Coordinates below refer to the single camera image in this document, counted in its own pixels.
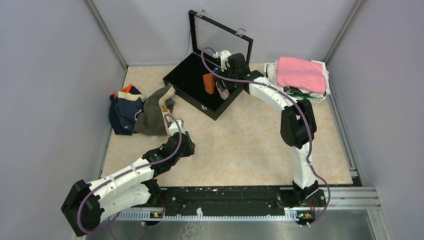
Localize white clothes in basket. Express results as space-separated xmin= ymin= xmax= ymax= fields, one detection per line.
xmin=263 ymin=57 xmax=330 ymax=99

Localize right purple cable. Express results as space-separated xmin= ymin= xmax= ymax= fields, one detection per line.
xmin=200 ymin=46 xmax=332 ymax=229

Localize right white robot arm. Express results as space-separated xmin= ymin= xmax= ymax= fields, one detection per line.
xmin=212 ymin=50 xmax=319 ymax=207

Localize purple cable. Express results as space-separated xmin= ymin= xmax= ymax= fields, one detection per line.
xmin=200 ymin=46 xmax=332 ymax=229
xmin=76 ymin=114 xmax=184 ymax=240

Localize orange underwear white waistband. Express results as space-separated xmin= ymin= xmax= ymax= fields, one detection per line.
xmin=202 ymin=73 xmax=216 ymax=95

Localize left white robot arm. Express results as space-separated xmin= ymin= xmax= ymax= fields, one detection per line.
xmin=61 ymin=131 xmax=196 ymax=237

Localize olive beige underwear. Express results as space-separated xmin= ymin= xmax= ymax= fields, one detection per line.
xmin=133 ymin=85 xmax=176 ymax=136

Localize black box glass lid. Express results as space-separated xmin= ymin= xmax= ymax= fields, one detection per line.
xmin=163 ymin=10 xmax=254 ymax=120

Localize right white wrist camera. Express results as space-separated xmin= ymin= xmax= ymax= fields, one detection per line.
xmin=212 ymin=50 xmax=232 ymax=72

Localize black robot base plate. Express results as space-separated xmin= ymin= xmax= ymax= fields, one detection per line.
xmin=139 ymin=185 xmax=326 ymax=217

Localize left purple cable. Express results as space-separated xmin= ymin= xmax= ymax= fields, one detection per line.
xmin=76 ymin=114 xmax=184 ymax=240

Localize pink underwear cream waistband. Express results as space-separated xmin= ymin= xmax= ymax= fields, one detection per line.
xmin=215 ymin=81 xmax=230 ymax=100

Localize pink folded cloth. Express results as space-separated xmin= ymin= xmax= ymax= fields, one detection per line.
xmin=276 ymin=57 xmax=327 ymax=95

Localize white plastic basket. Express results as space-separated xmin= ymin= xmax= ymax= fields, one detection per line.
xmin=263 ymin=61 xmax=331 ymax=106

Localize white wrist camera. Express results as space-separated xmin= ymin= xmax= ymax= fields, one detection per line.
xmin=212 ymin=50 xmax=232 ymax=72
xmin=168 ymin=118 xmax=185 ymax=136

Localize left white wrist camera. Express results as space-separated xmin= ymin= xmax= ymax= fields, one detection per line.
xmin=168 ymin=118 xmax=185 ymax=136

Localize navy blue clothes pile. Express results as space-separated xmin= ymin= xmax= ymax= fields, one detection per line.
xmin=108 ymin=84 xmax=146 ymax=136

